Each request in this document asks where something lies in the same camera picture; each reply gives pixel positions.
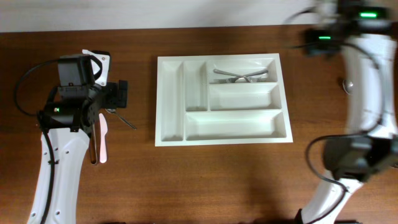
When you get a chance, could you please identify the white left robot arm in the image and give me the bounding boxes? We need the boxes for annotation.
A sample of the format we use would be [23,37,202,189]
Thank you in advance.
[28,50,128,223]

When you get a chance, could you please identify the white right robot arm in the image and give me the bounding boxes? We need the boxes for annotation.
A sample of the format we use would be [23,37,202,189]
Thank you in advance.
[295,29,397,223]

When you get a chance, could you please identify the steel fork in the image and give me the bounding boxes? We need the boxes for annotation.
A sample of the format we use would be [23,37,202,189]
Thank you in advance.
[213,68,269,83]
[213,68,269,84]

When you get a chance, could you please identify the pink plastic knife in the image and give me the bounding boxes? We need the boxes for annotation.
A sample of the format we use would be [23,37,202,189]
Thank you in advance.
[99,113,108,164]

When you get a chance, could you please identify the small steel teaspoon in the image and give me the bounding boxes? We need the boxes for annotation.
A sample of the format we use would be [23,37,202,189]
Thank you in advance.
[105,109,137,130]

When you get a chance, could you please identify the steel serving tongs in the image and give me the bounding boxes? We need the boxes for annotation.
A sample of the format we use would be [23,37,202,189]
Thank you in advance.
[89,125,98,165]

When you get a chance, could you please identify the white plastic cutlery tray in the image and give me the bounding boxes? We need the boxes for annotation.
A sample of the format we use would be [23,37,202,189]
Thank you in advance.
[155,54,293,147]

